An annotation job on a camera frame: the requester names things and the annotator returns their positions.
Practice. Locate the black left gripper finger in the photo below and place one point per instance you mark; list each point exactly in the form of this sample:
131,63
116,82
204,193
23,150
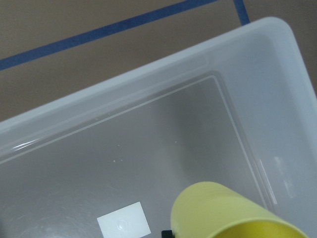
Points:
167,234

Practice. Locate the white label sticker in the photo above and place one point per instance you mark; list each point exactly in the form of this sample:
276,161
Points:
127,222

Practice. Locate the yellow plastic cup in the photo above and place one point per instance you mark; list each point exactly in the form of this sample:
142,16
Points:
211,210

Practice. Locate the translucent white plastic bin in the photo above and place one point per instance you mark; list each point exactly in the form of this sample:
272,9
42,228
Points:
238,109

